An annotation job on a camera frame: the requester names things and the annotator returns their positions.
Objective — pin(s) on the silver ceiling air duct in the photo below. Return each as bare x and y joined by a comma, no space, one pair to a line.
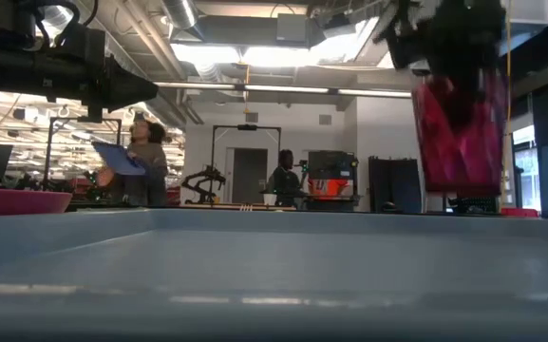
181,13

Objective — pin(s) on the grey ceiling box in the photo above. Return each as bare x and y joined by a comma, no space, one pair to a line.
297,29

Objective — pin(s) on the long ceiling light tube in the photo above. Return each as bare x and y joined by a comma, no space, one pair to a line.
283,89

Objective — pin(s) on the blue folder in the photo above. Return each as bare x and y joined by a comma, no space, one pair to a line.
119,159

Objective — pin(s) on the black metal gantry frame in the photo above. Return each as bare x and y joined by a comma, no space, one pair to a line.
48,152
247,127

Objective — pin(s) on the black mesh basket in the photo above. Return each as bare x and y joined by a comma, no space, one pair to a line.
473,204

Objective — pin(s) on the small white cup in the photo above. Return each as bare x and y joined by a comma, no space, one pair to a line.
269,199

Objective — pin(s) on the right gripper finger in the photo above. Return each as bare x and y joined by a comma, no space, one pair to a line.
461,100

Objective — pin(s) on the blue plastic tray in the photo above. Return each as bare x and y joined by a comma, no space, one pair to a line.
273,266

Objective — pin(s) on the pink round plate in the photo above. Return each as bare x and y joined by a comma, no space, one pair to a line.
12,202

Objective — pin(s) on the black machine with orange box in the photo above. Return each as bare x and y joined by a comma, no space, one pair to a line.
330,166

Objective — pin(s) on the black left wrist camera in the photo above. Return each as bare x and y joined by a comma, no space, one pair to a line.
0,21

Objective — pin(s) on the red low bin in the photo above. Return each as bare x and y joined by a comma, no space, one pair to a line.
520,212

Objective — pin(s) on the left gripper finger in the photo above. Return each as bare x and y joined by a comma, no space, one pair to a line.
128,85

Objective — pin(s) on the person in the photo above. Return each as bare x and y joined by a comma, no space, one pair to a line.
285,183
152,164

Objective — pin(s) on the dark grey door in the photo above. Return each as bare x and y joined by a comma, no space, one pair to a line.
250,176

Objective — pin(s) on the black idle robot arm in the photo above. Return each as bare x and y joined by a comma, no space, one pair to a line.
204,179

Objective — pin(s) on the black standing panel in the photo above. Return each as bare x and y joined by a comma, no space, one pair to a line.
394,185

